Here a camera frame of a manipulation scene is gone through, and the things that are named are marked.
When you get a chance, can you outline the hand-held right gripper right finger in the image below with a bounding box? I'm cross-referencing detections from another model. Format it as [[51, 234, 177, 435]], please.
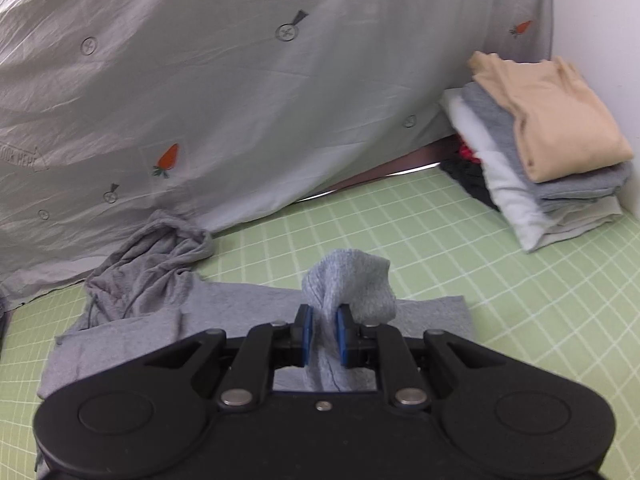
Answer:
[[336, 302, 503, 408]]

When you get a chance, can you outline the dark cloth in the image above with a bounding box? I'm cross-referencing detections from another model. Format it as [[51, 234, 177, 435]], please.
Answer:
[[440, 157, 501, 212]]

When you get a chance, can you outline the carrot print grey quilt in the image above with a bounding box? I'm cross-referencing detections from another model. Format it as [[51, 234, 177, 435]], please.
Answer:
[[0, 0, 556, 307]]

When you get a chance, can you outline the brown bed frame rail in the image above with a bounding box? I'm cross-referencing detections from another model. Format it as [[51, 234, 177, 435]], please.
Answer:
[[295, 132, 463, 206]]

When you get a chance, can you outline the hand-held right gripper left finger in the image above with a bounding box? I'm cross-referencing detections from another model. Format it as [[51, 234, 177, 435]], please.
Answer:
[[144, 304, 315, 408]]

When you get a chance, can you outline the grey zip hoodie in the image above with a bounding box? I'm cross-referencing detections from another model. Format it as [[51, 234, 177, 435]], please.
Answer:
[[34, 210, 474, 477]]

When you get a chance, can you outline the folded beige garment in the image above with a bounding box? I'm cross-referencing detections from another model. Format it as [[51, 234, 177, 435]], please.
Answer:
[[467, 51, 635, 184]]

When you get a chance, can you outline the folded off-white garment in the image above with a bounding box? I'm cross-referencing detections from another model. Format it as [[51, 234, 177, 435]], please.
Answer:
[[522, 195, 624, 254]]

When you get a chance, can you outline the folded white garment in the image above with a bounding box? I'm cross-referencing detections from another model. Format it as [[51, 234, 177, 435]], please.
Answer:
[[440, 88, 552, 254]]

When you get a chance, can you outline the red cloth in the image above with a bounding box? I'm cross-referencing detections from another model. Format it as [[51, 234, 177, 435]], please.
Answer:
[[456, 140, 484, 164]]

